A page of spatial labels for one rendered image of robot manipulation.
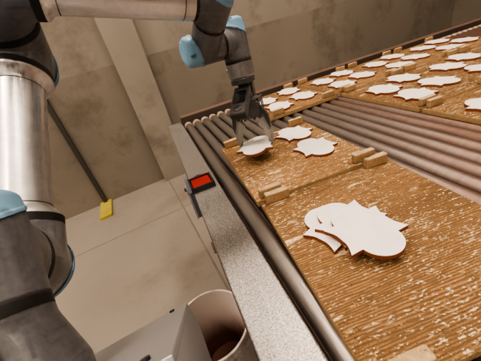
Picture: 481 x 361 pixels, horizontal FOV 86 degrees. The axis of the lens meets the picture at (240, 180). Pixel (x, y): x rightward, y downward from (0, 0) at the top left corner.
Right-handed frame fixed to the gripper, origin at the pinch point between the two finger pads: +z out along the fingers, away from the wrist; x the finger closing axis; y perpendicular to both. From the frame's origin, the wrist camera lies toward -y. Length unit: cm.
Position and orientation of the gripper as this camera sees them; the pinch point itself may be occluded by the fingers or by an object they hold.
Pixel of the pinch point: (255, 144)
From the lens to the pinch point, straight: 83.8
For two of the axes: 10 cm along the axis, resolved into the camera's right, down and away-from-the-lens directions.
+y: 2.4, -4.9, 8.4
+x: -9.4, 1.0, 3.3
